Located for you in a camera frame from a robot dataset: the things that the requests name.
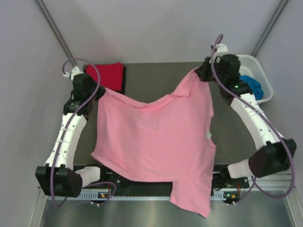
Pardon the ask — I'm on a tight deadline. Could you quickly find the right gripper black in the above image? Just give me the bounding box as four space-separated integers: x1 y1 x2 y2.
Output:
195 57 226 86

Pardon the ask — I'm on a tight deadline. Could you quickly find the pink t shirt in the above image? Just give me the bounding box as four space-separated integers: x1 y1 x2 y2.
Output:
91 70 216 218

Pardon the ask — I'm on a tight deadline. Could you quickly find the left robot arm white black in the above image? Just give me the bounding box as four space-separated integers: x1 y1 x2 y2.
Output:
35 72 107 198

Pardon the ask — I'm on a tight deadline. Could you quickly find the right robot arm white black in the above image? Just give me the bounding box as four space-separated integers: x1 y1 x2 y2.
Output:
195 54 296 187

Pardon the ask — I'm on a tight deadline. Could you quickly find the folded red t shirt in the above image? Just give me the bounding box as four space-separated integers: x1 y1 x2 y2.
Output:
95 62 124 91

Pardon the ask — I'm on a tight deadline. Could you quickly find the white plastic basket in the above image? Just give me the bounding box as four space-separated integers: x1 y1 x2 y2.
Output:
237 54 273 104

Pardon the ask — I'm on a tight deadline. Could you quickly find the folded black t shirt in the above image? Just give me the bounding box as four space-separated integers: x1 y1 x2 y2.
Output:
120 66 126 95

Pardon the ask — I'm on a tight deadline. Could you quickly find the blue t shirt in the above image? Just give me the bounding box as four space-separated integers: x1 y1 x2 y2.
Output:
240 75 264 100

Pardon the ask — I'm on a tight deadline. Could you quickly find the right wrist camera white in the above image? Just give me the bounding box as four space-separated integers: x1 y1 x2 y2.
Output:
212 44 229 57

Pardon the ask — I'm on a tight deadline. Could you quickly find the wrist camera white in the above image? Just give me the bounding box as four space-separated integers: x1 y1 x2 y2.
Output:
212 44 229 57
63 66 84 81

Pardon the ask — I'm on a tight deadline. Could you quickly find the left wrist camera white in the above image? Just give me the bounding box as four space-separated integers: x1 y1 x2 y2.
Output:
63 66 84 81

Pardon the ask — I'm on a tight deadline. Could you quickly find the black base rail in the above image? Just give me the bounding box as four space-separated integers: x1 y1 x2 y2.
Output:
81 165 249 196

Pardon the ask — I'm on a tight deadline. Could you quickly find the grey slotted cable duct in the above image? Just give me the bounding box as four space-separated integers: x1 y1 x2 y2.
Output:
75 190 239 201

